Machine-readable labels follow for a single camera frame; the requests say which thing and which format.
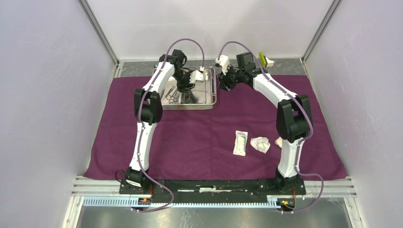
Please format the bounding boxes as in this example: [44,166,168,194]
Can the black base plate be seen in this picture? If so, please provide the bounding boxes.
[119,178,307,204]

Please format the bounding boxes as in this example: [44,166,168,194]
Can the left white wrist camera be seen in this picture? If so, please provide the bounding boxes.
[190,66,205,83]

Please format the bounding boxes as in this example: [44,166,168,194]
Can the metal instrument tray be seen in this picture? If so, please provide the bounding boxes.
[160,66,217,110]

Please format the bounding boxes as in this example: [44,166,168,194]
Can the white sterile packet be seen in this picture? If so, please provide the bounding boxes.
[233,131,248,156]

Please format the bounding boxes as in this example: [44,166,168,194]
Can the steel surgical scissors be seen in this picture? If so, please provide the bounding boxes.
[165,88,181,104]

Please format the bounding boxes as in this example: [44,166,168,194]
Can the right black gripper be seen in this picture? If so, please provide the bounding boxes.
[217,64,244,92]

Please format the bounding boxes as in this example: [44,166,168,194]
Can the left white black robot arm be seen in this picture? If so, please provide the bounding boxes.
[120,49,195,194]

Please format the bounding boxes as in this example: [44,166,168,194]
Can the white gauze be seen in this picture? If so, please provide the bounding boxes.
[250,137,271,154]

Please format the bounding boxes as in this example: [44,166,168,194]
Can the purple cable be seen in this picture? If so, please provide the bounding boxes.
[217,41,325,215]
[136,38,206,213]

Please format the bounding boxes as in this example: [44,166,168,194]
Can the aluminium frame rail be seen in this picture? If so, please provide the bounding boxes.
[62,176,366,228]

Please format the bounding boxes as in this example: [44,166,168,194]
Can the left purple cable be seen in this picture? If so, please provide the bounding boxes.
[136,38,206,213]

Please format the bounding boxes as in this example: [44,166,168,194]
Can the beige gauze roll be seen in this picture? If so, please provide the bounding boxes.
[275,137,282,148]

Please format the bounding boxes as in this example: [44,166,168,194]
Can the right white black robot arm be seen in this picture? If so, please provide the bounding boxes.
[215,52,313,194]

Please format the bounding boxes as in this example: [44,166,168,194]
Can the yellow green white object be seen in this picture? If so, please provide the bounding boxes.
[259,52,275,67]

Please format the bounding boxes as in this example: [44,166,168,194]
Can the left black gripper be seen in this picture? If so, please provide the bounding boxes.
[172,69,195,95]

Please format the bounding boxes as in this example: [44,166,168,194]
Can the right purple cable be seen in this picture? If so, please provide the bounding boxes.
[217,41,325,215]

